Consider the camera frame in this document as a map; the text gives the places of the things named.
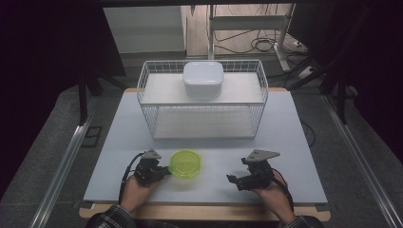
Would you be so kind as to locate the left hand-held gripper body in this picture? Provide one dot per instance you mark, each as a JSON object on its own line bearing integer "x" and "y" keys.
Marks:
{"x": 147, "y": 172}

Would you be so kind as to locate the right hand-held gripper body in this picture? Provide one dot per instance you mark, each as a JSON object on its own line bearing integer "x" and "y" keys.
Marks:
{"x": 260, "y": 174}

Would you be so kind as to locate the green translucent food container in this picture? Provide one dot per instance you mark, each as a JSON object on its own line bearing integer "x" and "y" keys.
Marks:
{"x": 185, "y": 164}

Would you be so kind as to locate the white lidded food container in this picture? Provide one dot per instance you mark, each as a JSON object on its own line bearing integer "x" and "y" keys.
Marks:
{"x": 203, "y": 77}

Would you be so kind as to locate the person's left hand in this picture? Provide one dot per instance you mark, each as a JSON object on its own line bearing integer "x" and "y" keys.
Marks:
{"x": 136, "y": 193}

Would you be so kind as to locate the person's right hand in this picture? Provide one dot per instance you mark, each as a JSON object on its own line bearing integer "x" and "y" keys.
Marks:
{"x": 275, "y": 199}

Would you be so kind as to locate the pale grey table sheet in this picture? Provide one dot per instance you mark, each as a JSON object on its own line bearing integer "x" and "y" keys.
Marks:
{"x": 202, "y": 186}

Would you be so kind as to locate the wooden table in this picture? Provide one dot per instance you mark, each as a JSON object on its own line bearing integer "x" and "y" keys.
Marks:
{"x": 202, "y": 212}

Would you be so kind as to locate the black floor plate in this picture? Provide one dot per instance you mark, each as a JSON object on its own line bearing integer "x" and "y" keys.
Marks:
{"x": 92, "y": 136}

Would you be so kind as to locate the black stand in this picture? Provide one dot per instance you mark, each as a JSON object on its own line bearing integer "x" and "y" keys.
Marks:
{"x": 83, "y": 98}
{"x": 342, "y": 101}

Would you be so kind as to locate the white panel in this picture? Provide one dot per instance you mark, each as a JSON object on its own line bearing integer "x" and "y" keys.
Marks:
{"x": 144, "y": 30}

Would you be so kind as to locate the dark curtain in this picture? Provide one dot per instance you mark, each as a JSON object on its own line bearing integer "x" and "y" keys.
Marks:
{"x": 377, "y": 63}
{"x": 38, "y": 63}

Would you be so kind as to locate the metal floor rail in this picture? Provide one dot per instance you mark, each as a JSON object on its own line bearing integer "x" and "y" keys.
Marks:
{"x": 361, "y": 158}
{"x": 60, "y": 177}

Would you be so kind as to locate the white desk frame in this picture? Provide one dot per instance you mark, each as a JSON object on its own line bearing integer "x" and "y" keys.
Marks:
{"x": 250, "y": 22}

